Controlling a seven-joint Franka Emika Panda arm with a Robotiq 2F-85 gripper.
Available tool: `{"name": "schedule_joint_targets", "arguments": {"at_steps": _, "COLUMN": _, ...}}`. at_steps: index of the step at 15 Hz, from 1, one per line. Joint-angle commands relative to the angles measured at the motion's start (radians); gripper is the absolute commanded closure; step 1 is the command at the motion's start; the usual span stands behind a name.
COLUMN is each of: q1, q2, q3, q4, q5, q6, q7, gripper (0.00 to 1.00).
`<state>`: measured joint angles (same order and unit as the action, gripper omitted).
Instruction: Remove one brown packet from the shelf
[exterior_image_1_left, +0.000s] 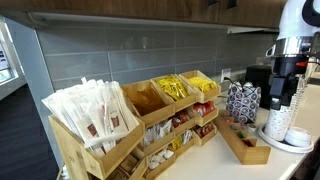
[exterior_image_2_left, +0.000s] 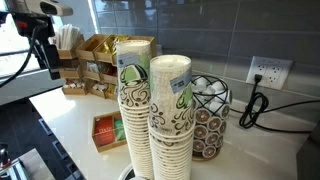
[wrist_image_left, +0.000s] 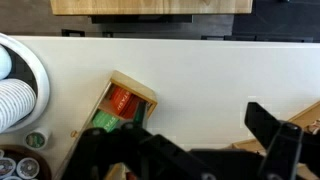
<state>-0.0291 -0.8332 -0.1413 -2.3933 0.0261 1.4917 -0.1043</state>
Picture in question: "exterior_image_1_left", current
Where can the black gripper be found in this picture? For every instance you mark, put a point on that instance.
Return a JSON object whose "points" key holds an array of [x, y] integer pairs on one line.
{"points": [[286, 66]]}

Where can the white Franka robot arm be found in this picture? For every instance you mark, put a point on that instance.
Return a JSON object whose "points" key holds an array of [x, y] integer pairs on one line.
{"points": [[293, 20]]}

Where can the tiered bamboo shelf organizer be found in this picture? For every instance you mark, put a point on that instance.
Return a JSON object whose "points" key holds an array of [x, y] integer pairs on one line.
{"points": [[156, 116]]}

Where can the printed paper cup stack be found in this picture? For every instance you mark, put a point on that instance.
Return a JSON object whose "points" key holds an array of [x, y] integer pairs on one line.
{"points": [[278, 123], [299, 106]]}

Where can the black coffee machine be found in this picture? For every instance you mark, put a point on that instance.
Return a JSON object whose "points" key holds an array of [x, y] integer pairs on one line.
{"points": [[258, 83]]}

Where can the white cup lids stack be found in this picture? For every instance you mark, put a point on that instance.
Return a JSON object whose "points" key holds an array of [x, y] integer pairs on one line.
{"points": [[298, 136]]}

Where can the white round tray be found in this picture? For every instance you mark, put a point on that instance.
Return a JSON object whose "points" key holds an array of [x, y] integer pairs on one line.
{"points": [[276, 144]]}

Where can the red tea bags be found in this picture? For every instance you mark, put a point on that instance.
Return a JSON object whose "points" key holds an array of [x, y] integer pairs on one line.
{"points": [[249, 142]]}

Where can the green tea bags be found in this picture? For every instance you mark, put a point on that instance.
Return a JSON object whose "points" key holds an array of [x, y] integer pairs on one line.
{"points": [[240, 135]]}

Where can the long bamboo tea box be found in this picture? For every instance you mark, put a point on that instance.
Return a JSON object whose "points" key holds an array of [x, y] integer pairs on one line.
{"points": [[246, 155]]}

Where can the red packets pile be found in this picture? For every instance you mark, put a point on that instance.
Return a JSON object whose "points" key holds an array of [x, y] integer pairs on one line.
{"points": [[203, 108], [181, 118], [203, 130]]}

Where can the yellow sweetener packets pile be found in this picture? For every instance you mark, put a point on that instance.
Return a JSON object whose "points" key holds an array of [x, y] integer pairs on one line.
{"points": [[171, 88], [201, 84]]}

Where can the yellow and white packets pile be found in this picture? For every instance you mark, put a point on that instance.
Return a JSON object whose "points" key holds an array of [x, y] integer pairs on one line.
{"points": [[181, 138]]}

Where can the white creamer cups pile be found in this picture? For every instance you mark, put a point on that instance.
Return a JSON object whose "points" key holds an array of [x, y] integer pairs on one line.
{"points": [[160, 158]]}

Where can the brown packets pile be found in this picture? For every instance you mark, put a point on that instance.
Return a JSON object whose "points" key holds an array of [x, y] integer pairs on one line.
{"points": [[128, 163]]}

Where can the bamboo organizer for stir sticks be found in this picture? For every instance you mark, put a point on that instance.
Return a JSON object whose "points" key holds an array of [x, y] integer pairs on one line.
{"points": [[113, 156]]}

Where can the wooden upper cabinet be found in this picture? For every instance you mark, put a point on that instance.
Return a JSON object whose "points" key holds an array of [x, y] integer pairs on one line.
{"points": [[133, 8]]}

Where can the white wrapped stir sticks bundle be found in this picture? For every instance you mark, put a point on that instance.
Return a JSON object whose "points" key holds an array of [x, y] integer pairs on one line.
{"points": [[90, 106]]}

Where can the under-cabinet light strip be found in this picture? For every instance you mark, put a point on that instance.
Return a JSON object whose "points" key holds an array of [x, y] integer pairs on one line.
{"points": [[100, 19]]}

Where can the white wall outlet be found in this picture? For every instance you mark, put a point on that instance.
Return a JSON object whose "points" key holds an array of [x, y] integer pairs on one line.
{"points": [[226, 74]]}

